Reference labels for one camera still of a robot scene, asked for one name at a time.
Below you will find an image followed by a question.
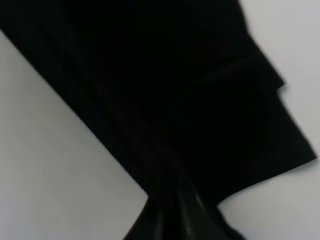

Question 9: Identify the black printed t-shirt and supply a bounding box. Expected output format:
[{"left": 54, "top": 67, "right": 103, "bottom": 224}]
[{"left": 0, "top": 0, "right": 316, "bottom": 205}]

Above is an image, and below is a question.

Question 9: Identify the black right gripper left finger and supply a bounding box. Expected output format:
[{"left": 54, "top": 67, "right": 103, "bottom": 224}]
[{"left": 124, "top": 195, "right": 180, "bottom": 240}]

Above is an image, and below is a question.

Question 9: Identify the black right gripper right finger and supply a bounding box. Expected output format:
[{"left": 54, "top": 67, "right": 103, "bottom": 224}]
[{"left": 179, "top": 192, "right": 243, "bottom": 240}]

